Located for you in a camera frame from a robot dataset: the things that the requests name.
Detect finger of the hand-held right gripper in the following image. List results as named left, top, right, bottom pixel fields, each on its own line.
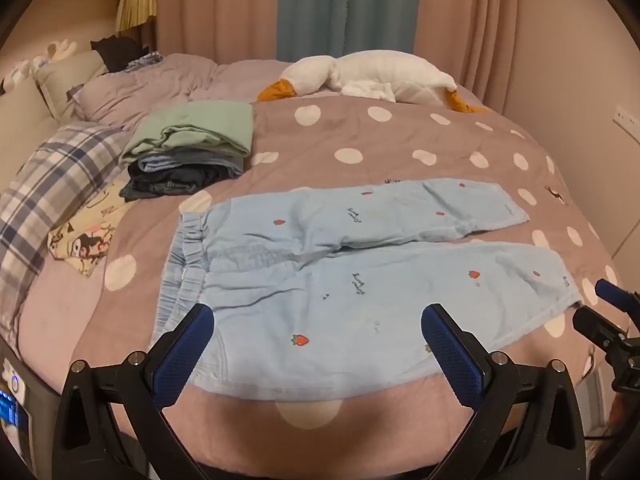
left=594, top=279, right=640, bottom=322
left=572, top=305, right=632, bottom=358

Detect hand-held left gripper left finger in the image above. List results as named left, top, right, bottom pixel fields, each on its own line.
left=52, top=302, right=216, bottom=480

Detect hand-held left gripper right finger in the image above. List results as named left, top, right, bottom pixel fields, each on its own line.
left=421, top=303, right=588, bottom=480

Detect light blue strawberry print pants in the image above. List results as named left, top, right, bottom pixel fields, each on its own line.
left=150, top=178, right=585, bottom=405

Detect yellow cartoon print cloth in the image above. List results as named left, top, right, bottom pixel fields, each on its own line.
left=47, top=178, right=136, bottom=278

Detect dark denim folded garment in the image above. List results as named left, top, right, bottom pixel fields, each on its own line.
left=119, top=179, right=201, bottom=204

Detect grey device with blue lights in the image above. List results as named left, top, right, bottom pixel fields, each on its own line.
left=0, top=357, right=36, bottom=456

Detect black folded garment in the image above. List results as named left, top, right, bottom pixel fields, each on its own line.
left=127, top=161, right=228, bottom=192

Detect blue striped folded garment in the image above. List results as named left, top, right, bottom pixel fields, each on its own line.
left=137, top=149, right=248, bottom=179

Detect pink polka dot blanket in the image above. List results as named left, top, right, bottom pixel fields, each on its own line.
left=22, top=94, right=626, bottom=466

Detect plaid blanket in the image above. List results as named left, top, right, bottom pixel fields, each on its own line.
left=0, top=124, right=132, bottom=346

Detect green folded garment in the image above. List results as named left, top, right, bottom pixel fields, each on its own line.
left=121, top=100, right=254, bottom=165

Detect pink crumpled quilt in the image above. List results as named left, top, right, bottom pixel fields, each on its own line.
left=70, top=53, right=296, bottom=133

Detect white goose plush toy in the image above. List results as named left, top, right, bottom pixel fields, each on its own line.
left=257, top=51, right=488, bottom=113

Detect beige pillow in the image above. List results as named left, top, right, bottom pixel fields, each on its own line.
left=33, top=50, right=110, bottom=123

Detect dark brown cloth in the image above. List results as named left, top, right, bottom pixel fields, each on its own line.
left=90, top=35, right=151, bottom=74

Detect pink curtain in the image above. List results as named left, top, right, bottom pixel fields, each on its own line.
left=152, top=0, right=518, bottom=111

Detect yellow hanging cloth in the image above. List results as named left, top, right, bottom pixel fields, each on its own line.
left=115, top=0, right=158, bottom=33

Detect blue curtain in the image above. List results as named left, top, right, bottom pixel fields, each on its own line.
left=275, top=0, right=418, bottom=63

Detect white wall outlet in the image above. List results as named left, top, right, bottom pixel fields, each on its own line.
left=612, top=104, right=640, bottom=134

